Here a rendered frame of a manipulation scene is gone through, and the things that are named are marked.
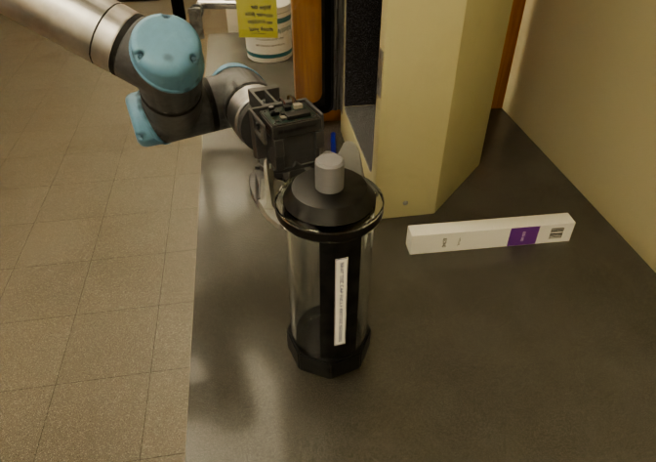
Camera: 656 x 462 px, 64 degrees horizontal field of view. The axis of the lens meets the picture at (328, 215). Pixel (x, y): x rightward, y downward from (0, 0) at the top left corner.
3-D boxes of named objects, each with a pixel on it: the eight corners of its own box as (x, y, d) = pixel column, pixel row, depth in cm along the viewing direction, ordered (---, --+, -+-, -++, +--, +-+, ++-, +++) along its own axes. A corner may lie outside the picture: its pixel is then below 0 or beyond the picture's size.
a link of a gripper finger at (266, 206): (246, 186, 49) (258, 141, 56) (253, 237, 52) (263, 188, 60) (280, 186, 49) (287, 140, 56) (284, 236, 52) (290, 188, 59)
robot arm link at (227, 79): (207, 115, 80) (261, 103, 83) (225, 145, 72) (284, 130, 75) (197, 64, 76) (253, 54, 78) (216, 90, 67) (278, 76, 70)
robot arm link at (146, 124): (115, 69, 64) (204, 52, 67) (126, 107, 75) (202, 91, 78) (134, 128, 63) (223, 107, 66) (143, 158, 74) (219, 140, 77)
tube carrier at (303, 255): (388, 357, 63) (404, 214, 50) (305, 388, 59) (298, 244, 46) (348, 296, 71) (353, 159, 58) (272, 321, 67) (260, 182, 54)
